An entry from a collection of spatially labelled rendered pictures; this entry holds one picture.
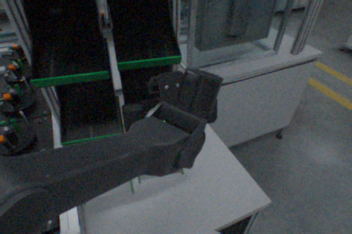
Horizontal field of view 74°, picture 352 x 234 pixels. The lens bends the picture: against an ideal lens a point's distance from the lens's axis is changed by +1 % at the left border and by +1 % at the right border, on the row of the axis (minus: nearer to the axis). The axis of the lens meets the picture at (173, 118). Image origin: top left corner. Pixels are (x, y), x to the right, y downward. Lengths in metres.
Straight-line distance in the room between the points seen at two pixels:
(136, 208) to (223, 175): 0.33
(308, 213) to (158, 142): 1.81
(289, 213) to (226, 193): 1.12
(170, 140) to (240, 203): 0.61
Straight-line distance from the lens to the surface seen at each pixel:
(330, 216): 2.07
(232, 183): 0.89
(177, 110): 0.32
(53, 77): 0.49
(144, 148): 0.24
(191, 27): 1.28
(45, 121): 1.04
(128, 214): 0.82
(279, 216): 1.91
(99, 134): 0.57
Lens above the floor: 1.58
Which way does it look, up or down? 41 degrees down
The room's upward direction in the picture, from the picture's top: straight up
